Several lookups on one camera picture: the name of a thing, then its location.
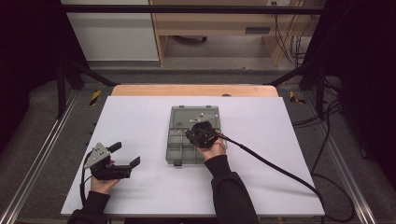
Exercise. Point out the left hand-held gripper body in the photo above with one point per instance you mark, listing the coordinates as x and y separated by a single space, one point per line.
107 171

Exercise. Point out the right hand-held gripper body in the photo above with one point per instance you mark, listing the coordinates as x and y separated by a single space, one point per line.
202 135

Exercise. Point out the clear grey plastic organizer box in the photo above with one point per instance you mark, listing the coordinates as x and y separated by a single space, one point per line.
180 154

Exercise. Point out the person's left hand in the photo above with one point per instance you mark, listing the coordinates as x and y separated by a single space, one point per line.
104 186

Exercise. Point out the person's right hand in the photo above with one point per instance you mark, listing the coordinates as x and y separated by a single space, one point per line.
214 151

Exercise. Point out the wooden table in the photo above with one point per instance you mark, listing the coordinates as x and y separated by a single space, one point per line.
193 90

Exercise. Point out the yellow black tape strip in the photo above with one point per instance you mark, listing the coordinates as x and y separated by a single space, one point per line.
95 97
294 97

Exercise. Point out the black metal stand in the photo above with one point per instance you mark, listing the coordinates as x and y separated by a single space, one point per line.
320 90
62 90

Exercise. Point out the white cabinet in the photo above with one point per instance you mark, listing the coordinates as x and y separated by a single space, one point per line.
115 37

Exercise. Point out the light wooden desk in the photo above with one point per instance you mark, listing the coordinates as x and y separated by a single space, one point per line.
218 21

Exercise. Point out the black curtain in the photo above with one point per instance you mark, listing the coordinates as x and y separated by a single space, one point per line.
367 77
28 62

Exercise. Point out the aluminium floor rail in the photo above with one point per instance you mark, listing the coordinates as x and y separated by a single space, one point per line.
40 152
345 168

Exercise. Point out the black horizontal frame bar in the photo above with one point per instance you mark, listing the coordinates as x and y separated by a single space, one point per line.
186 9

